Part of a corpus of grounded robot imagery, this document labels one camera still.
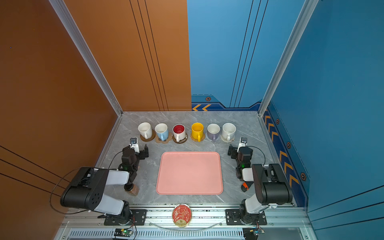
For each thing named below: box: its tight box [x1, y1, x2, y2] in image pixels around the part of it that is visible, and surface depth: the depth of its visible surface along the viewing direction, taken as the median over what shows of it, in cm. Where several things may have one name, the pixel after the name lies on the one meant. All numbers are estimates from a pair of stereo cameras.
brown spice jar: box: [124, 183, 140, 197], surface depth 76 cm
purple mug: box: [207, 123, 221, 142], surface depth 101 cm
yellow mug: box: [191, 122, 204, 143], surface depth 100 cm
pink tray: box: [156, 151, 224, 195], surface depth 91 cm
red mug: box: [172, 123, 186, 143], surface depth 101 cm
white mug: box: [221, 122, 237, 142], surface depth 101 cm
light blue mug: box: [154, 123, 169, 141], surface depth 98 cm
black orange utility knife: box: [241, 182, 249, 192], surface depth 83 cm
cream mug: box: [138, 122, 152, 140], surface depth 99 cm
